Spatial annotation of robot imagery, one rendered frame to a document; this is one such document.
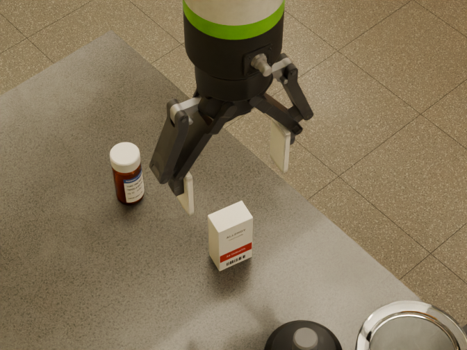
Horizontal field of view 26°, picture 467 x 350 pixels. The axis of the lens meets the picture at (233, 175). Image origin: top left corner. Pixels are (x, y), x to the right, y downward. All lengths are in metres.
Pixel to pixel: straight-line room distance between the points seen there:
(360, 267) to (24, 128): 0.50
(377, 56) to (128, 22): 0.70
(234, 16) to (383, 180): 1.71
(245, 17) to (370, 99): 1.85
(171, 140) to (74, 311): 0.33
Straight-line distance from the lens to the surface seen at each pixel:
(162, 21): 2.89
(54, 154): 1.40
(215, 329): 1.23
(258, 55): 0.91
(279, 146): 1.12
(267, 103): 1.03
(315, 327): 1.19
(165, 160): 1.02
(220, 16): 0.87
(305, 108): 1.08
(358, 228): 2.45
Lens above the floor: 2.03
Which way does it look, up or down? 53 degrees down
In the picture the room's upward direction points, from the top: straight up
